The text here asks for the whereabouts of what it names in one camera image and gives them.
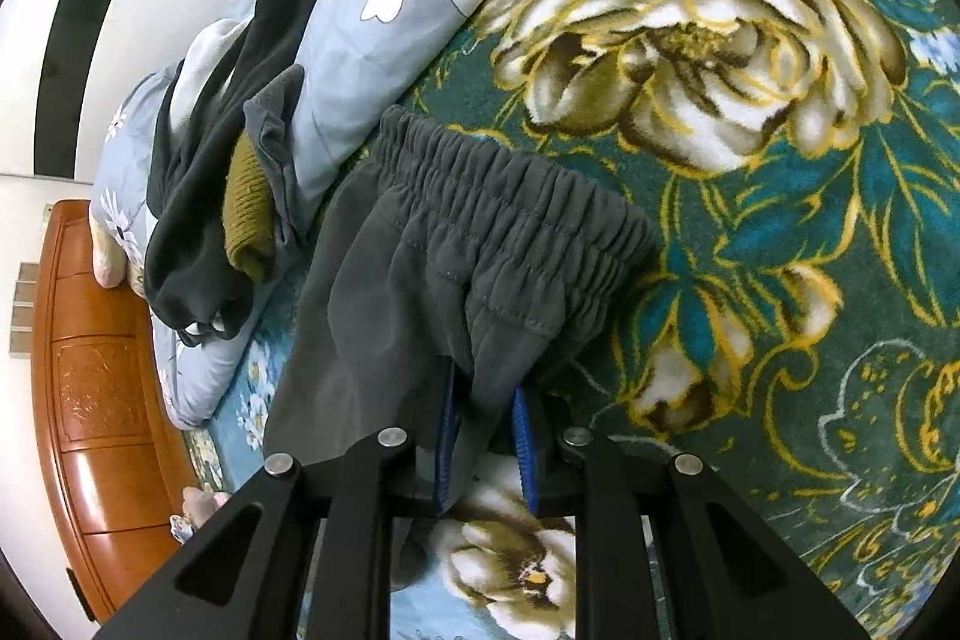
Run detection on dark grey trousers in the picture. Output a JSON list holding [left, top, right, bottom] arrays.
[[262, 102, 662, 596]]

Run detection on pile of dark clothes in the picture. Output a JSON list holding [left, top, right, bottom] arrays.
[[143, 0, 316, 346]]

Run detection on folded pink garment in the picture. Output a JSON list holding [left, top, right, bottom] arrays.
[[182, 487, 231, 530]]

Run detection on folded light blue garment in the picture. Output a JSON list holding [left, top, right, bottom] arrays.
[[169, 515, 195, 544]]

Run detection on orange wooden headboard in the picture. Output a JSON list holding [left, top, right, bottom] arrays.
[[31, 200, 197, 622]]

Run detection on teal floral blanket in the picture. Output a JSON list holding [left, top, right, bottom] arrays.
[[179, 0, 960, 640]]

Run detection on light blue floral quilt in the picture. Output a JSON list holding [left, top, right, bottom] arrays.
[[91, 0, 483, 431]]

